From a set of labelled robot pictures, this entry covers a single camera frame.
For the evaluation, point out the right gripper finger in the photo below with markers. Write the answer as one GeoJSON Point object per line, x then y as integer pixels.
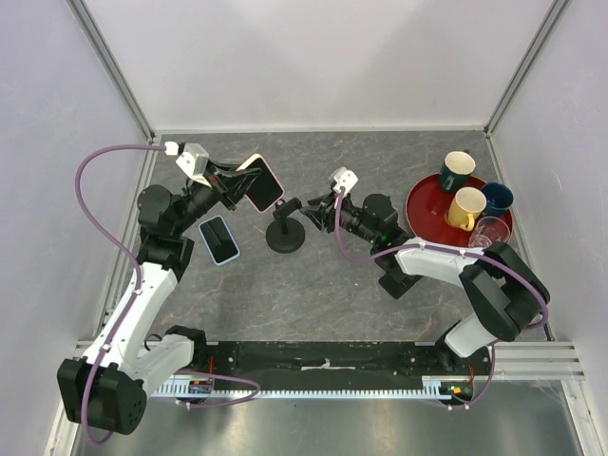
{"type": "Point", "coordinates": [322, 202]}
{"type": "Point", "coordinates": [317, 215]}

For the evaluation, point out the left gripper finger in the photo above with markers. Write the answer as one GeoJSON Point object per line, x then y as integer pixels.
{"type": "Point", "coordinates": [237, 168]}
{"type": "Point", "coordinates": [235, 186]}

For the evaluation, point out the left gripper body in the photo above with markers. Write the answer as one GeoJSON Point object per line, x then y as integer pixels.
{"type": "Point", "coordinates": [215, 183]}

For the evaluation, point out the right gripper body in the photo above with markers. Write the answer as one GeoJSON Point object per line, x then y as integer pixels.
{"type": "Point", "coordinates": [330, 211]}

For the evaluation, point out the pink phone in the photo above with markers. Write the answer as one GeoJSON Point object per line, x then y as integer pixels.
{"type": "Point", "coordinates": [267, 190]}

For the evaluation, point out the black round phone stand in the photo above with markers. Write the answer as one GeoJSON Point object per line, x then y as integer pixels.
{"type": "Point", "coordinates": [285, 235]}

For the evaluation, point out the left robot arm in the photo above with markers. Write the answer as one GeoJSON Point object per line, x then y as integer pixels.
{"type": "Point", "coordinates": [108, 387]}

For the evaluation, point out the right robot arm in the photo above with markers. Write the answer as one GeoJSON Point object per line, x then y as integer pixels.
{"type": "Point", "coordinates": [505, 295]}

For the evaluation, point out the blue phone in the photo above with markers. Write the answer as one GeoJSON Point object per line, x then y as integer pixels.
{"type": "Point", "coordinates": [219, 240]}

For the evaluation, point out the black folding phone stand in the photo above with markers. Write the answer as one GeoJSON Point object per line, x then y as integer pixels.
{"type": "Point", "coordinates": [394, 281]}

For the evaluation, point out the dark green mug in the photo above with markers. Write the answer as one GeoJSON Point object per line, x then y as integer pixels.
{"type": "Point", "coordinates": [456, 168]}

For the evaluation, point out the yellow mug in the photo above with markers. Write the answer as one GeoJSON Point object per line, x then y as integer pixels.
{"type": "Point", "coordinates": [465, 208]}

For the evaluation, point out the clear glass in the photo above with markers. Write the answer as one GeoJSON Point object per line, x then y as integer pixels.
{"type": "Point", "coordinates": [489, 230]}

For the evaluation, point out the dark blue cup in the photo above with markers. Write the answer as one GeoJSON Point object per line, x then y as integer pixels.
{"type": "Point", "coordinates": [499, 198]}

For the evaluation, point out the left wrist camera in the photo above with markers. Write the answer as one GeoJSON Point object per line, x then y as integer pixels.
{"type": "Point", "coordinates": [191, 158]}

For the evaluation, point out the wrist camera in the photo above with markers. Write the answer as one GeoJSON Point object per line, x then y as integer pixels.
{"type": "Point", "coordinates": [343, 180]}
{"type": "Point", "coordinates": [191, 158]}

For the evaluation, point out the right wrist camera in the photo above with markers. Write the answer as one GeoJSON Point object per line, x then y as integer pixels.
{"type": "Point", "coordinates": [343, 180]}

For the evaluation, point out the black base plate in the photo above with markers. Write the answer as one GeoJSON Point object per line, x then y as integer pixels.
{"type": "Point", "coordinates": [409, 358]}

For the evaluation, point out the grey cable duct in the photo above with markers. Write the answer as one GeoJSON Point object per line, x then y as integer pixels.
{"type": "Point", "coordinates": [392, 386]}

